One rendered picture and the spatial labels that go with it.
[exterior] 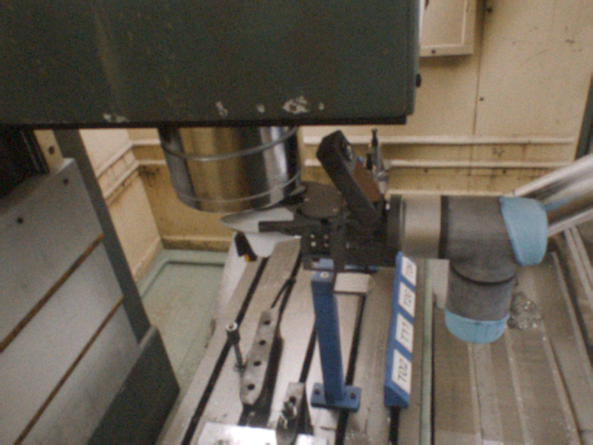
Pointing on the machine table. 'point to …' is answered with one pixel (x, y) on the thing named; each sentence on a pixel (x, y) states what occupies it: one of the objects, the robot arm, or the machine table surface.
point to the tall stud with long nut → (236, 343)
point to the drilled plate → (248, 436)
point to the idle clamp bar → (260, 362)
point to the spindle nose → (233, 166)
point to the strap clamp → (301, 419)
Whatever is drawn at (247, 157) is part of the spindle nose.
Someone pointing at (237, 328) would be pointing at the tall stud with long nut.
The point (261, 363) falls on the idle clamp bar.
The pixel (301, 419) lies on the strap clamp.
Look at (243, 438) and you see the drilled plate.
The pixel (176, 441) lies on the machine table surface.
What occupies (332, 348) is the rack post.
